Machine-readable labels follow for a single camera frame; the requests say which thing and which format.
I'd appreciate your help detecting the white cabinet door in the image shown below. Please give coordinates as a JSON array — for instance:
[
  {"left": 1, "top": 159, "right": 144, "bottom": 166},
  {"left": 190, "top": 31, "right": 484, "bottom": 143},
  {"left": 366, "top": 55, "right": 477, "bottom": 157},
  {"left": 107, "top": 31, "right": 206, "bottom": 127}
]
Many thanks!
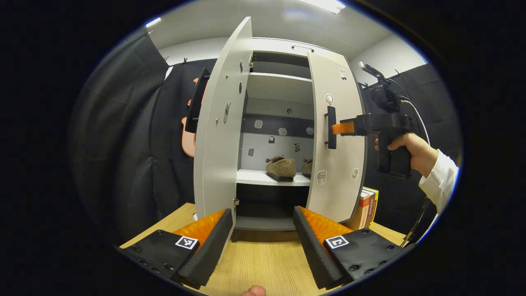
[
  {"left": 307, "top": 53, "right": 368, "bottom": 224},
  {"left": 193, "top": 16, "right": 254, "bottom": 225}
]

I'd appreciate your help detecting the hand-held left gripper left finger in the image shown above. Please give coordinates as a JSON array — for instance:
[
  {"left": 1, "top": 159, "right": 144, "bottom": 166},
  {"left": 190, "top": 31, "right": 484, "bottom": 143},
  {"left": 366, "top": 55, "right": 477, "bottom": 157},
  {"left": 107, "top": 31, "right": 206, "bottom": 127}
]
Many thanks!
[{"left": 117, "top": 208, "right": 234, "bottom": 288}]

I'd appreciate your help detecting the yellow edged book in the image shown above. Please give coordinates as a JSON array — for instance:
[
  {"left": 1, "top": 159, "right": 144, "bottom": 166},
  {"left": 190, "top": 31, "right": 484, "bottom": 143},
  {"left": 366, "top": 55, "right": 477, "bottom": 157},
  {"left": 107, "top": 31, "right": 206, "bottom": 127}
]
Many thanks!
[{"left": 364, "top": 187, "right": 380, "bottom": 229}]

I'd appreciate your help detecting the white and grey shoe cabinet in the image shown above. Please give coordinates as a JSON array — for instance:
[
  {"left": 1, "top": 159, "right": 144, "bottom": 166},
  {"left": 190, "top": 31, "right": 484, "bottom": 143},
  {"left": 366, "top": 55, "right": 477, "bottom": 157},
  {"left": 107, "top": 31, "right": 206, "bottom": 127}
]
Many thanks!
[{"left": 233, "top": 37, "right": 351, "bottom": 231}]

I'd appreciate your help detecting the black cable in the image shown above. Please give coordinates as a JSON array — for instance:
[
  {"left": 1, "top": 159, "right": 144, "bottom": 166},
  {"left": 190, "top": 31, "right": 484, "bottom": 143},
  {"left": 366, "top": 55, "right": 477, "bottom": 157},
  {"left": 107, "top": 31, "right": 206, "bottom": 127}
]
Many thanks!
[{"left": 401, "top": 197, "right": 430, "bottom": 247}]

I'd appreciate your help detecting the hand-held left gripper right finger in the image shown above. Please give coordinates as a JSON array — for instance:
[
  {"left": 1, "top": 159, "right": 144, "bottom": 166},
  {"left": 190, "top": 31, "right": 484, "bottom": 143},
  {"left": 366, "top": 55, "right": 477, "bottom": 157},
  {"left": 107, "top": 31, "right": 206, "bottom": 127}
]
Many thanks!
[{"left": 293, "top": 206, "right": 406, "bottom": 290}]

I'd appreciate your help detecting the white cable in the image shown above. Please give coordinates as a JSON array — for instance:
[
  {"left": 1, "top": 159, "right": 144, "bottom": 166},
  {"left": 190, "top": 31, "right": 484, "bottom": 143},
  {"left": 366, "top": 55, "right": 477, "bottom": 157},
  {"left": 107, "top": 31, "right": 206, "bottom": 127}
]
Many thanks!
[{"left": 399, "top": 98, "right": 431, "bottom": 145}]

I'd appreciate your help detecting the orange spine book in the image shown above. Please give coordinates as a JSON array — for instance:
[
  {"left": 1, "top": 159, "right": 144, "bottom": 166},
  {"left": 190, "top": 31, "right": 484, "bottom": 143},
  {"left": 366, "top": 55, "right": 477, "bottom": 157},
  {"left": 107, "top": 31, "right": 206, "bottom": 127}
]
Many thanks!
[{"left": 356, "top": 190, "right": 373, "bottom": 230}]

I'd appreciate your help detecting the wide ceiling light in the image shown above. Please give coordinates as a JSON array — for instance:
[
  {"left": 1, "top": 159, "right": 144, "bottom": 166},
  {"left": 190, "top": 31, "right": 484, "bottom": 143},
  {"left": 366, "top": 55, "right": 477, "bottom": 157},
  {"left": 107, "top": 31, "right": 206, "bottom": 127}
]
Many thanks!
[{"left": 299, "top": 0, "right": 346, "bottom": 14}]

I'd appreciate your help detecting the black door handle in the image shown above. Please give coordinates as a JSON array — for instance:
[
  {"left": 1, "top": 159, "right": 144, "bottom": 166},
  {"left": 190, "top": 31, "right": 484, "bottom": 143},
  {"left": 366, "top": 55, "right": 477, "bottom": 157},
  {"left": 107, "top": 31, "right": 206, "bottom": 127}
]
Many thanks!
[
  {"left": 324, "top": 106, "right": 337, "bottom": 150},
  {"left": 185, "top": 68, "right": 210, "bottom": 134}
]

